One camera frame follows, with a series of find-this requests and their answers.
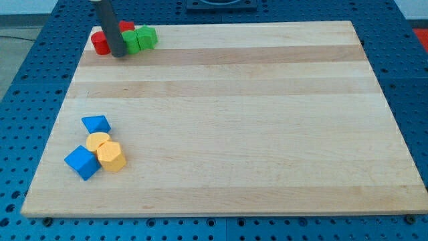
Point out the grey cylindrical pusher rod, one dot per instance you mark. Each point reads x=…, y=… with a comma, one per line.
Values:
x=109, y=24

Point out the green cylinder block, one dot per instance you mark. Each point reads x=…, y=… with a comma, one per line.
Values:
x=131, y=41

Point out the wooden board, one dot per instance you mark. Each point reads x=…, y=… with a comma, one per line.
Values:
x=261, y=119

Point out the red block behind rod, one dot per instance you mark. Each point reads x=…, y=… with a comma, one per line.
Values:
x=126, y=26

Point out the red cylinder block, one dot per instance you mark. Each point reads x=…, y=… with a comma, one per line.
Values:
x=100, y=43

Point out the green star block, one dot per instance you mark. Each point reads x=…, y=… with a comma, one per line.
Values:
x=147, y=37

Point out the blue flat diamond block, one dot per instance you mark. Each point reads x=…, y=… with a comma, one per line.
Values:
x=95, y=124

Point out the yellow cylinder block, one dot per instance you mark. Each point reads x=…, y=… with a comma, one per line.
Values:
x=95, y=140

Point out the yellow hexagon block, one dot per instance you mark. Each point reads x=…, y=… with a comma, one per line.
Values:
x=111, y=156

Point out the blue cube block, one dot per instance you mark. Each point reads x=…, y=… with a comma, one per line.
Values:
x=83, y=162

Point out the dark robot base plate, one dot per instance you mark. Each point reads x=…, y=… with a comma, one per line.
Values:
x=220, y=5

